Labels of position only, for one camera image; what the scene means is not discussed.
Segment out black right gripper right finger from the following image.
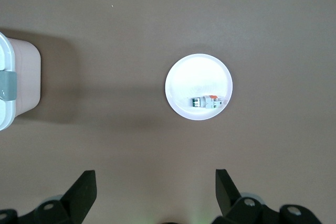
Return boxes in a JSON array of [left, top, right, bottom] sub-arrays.
[[212, 168, 324, 224]]

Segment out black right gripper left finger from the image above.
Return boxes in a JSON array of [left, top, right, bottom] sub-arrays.
[[0, 170, 98, 224]]

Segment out white lidded storage box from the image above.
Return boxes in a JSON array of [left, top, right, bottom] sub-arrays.
[[0, 31, 42, 132]]

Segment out white green circuit breaker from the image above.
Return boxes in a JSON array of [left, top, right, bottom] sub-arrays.
[[190, 94, 228, 110]]

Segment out pink round plate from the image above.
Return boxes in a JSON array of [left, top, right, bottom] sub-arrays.
[[164, 53, 234, 121]]

